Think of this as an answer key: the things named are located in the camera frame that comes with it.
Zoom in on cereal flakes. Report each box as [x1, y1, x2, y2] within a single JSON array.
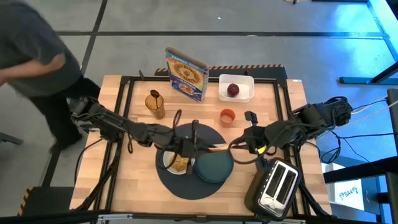
[[169, 156, 190, 173]]

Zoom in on green plate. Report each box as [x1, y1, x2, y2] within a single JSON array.
[[193, 148, 234, 184]]

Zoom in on grey chair base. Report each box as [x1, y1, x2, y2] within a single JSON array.
[[0, 132, 24, 146]]

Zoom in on white bowl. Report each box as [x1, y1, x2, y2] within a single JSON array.
[[162, 150, 196, 175]]

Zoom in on black and silver rail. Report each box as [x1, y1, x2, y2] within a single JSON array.
[[0, 210, 312, 224]]

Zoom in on black desk frame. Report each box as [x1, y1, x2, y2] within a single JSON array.
[[338, 0, 398, 85]]

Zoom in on black toaster cable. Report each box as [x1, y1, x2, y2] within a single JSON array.
[[297, 180, 332, 218]]

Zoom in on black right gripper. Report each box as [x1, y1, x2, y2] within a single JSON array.
[[228, 111, 271, 170]]

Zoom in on orange cup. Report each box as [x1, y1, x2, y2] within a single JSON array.
[[220, 108, 236, 128]]

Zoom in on black furniture frame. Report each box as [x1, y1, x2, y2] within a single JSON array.
[[323, 88, 398, 224]]

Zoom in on blue cereal box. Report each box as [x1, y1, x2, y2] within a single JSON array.
[[164, 46, 210, 103]]

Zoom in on white floor cable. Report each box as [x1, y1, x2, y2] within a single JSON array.
[[351, 95, 398, 125]]

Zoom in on person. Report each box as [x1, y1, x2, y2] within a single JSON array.
[[0, 0, 101, 154]]

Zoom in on black metal table frame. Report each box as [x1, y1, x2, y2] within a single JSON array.
[[93, 70, 312, 218]]

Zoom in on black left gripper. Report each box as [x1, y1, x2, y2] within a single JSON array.
[[174, 119, 220, 175]]

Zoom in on black and silver toaster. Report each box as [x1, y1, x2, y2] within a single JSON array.
[[244, 157, 301, 222]]

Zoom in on dark red apple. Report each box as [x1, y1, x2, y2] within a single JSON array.
[[226, 83, 241, 98]]

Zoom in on white labelled box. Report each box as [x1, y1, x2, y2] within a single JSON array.
[[322, 162, 365, 212]]

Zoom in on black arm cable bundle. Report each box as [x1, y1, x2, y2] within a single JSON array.
[[73, 136, 124, 212]]

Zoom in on black hazard-striped box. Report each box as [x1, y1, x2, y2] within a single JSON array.
[[18, 185, 75, 217]]

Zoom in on black floor cables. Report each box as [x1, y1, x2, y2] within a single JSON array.
[[307, 99, 398, 165]]

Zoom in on white plastic container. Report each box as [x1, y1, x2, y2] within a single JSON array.
[[218, 73, 255, 103]]

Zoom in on dark round placemat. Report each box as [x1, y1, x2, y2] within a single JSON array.
[[155, 123, 233, 200]]

